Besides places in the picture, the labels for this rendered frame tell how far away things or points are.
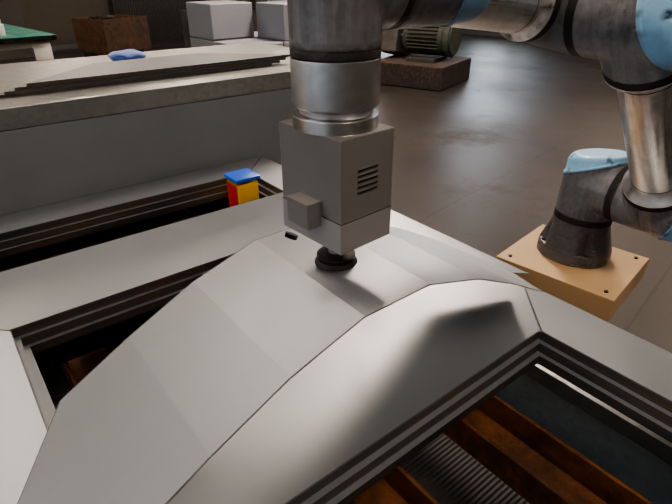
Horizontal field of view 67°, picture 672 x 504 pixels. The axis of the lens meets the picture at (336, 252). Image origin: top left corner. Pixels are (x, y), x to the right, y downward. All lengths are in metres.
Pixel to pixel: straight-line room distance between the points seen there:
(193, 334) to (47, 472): 0.16
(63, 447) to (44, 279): 0.44
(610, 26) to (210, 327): 0.61
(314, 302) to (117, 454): 0.20
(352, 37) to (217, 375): 0.29
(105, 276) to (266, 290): 0.44
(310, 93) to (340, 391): 0.34
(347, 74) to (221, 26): 3.61
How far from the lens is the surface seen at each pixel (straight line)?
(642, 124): 0.90
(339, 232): 0.44
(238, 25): 4.09
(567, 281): 1.11
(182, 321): 0.51
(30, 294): 0.89
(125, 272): 0.88
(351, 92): 0.42
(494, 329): 0.73
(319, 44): 0.41
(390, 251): 0.55
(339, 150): 0.41
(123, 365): 0.53
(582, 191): 1.13
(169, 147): 1.28
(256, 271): 0.52
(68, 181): 1.24
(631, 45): 0.78
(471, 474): 0.94
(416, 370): 0.64
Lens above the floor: 1.28
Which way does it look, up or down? 29 degrees down
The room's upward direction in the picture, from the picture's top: straight up
